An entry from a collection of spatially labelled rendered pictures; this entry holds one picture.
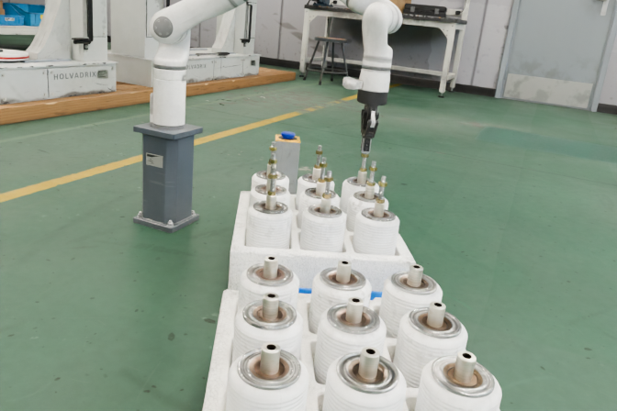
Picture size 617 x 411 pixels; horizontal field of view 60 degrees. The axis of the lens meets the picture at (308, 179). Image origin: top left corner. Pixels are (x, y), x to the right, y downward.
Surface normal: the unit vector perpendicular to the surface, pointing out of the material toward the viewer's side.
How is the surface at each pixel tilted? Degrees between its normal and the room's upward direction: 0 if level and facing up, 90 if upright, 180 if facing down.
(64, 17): 90
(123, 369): 0
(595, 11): 90
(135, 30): 90
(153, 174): 89
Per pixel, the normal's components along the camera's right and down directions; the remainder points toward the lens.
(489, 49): -0.40, 0.23
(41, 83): 0.91, 0.21
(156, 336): 0.10, -0.95
